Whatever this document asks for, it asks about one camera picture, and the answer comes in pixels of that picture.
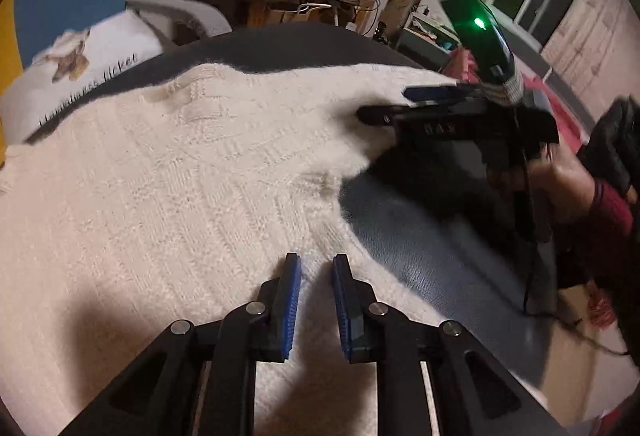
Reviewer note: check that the deer print white cushion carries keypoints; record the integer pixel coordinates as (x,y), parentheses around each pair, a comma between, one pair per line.
(100,61)

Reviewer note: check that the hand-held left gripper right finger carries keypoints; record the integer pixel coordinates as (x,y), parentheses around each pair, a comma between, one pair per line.
(342,311)

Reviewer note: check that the brown paper bag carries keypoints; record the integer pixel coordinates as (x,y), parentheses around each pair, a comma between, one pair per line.
(287,15)

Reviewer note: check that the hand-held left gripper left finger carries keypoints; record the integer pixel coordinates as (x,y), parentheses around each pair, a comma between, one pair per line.
(290,311)

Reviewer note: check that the low grey cabinet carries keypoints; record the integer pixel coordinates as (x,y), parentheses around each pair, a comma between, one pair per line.
(425,41)

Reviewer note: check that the cream knit sweater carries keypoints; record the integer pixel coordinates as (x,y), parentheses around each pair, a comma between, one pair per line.
(175,196)

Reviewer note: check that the floral curtain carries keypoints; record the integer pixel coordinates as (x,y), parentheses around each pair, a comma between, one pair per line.
(595,26)

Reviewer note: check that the person's right forearm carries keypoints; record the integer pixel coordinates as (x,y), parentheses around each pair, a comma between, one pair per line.
(612,211)

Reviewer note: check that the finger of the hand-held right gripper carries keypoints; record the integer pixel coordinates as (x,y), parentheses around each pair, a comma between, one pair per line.
(440,93)
(382,115)

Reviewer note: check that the person's right hand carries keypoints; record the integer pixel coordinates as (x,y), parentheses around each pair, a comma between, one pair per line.
(565,186)

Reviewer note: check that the red quilt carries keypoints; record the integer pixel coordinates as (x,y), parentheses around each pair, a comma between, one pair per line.
(565,116)

